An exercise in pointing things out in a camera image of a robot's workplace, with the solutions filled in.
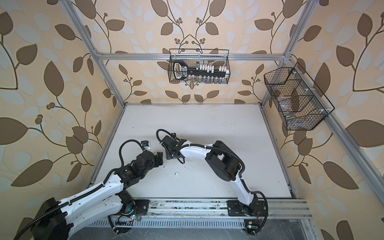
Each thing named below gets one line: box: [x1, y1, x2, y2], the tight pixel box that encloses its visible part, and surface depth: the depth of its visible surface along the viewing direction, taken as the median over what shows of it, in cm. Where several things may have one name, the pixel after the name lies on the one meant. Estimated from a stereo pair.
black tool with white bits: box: [173, 60, 230, 80], surface depth 84 cm
